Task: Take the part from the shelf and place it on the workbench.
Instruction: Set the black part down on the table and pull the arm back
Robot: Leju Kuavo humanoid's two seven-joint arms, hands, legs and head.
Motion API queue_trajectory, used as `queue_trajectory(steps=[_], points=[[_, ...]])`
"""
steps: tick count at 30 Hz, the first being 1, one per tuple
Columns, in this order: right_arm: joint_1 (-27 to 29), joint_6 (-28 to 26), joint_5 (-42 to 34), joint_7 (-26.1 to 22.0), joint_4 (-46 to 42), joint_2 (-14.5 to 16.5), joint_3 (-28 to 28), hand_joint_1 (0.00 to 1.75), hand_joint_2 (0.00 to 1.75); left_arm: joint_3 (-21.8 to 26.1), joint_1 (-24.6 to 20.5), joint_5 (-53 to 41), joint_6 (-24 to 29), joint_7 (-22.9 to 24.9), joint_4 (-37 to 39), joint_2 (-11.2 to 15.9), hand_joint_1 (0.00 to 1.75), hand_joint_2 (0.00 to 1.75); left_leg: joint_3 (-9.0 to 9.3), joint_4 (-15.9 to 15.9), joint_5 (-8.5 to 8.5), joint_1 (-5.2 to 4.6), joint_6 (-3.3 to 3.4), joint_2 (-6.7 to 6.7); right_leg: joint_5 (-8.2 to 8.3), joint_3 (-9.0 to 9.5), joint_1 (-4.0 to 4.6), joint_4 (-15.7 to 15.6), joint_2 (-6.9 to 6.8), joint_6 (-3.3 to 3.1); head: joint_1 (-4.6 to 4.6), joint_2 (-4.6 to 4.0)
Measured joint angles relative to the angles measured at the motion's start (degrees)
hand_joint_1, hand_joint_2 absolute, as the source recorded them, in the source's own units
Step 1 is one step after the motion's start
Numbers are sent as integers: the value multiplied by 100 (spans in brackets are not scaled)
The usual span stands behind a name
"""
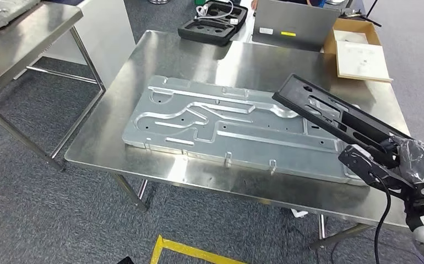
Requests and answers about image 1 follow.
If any stainless steel side table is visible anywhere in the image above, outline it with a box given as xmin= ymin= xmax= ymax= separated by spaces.
xmin=0 ymin=0 xmax=107 ymax=173

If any stainless steel workbench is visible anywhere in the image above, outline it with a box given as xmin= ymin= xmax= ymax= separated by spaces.
xmin=64 ymin=30 xmax=414 ymax=252

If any grey laptop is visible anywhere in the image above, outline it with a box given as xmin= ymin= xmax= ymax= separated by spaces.
xmin=252 ymin=0 xmax=341 ymax=52

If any white cabinet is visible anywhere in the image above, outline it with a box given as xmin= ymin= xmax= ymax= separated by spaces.
xmin=26 ymin=0 xmax=137 ymax=90

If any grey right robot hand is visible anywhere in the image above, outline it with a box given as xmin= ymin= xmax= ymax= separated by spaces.
xmin=379 ymin=136 xmax=424 ymax=185

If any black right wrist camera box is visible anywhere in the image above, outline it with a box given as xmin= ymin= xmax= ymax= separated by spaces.
xmin=338 ymin=144 xmax=417 ymax=200

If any white charger cable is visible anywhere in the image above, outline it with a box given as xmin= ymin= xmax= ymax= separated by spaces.
xmin=195 ymin=0 xmax=240 ymax=25

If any black foam case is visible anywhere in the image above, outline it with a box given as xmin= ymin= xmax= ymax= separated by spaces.
xmin=177 ymin=0 xmax=249 ymax=47

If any long black plastic trim part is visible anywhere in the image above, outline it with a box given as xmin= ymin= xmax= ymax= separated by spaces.
xmin=272 ymin=73 xmax=414 ymax=169

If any grey plastic-wrapped bundle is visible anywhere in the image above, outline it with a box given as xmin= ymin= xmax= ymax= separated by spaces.
xmin=0 ymin=0 xmax=42 ymax=30

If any cardboard box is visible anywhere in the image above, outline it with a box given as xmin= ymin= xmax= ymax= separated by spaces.
xmin=323 ymin=17 xmax=394 ymax=84

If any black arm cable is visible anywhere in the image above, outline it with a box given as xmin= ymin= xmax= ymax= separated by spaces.
xmin=371 ymin=174 xmax=392 ymax=264

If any large stamped metal plate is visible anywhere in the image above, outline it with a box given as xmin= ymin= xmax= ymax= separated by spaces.
xmin=121 ymin=74 xmax=368 ymax=186

